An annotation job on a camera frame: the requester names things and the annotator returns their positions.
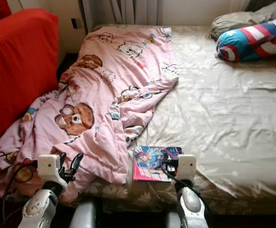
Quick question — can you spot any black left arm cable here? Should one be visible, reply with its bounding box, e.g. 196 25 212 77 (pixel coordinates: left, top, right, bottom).
1 161 40 228

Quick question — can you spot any red white blue striped bolster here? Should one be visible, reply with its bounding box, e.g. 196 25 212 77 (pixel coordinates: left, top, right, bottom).
216 14 276 63

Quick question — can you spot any bed with beige floral sheet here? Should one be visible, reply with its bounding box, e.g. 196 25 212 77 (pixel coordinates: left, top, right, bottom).
86 23 276 217

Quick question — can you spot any colourful comic book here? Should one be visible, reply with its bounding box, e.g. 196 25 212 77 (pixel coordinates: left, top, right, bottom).
132 145 183 182

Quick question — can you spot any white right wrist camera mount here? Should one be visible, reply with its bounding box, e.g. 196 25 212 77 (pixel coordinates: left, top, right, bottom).
176 154 197 182

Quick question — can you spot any grey curtain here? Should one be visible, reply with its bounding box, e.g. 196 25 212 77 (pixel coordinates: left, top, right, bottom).
81 0 162 27

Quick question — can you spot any grey beige pillow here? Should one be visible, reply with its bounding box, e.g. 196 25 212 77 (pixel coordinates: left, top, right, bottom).
210 0 276 41

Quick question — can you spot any grey robot left leg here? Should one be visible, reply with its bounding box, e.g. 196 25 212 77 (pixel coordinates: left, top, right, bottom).
71 199 103 228

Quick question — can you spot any grey robot right leg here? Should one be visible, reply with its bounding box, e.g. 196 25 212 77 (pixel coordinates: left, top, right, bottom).
166 211 181 228

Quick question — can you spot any grey robot leg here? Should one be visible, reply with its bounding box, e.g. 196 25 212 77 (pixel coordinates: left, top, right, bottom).
71 199 103 228
166 211 181 228

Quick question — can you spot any pink cartoon bear quilt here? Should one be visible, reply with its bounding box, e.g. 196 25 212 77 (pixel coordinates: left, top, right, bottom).
0 25 179 202

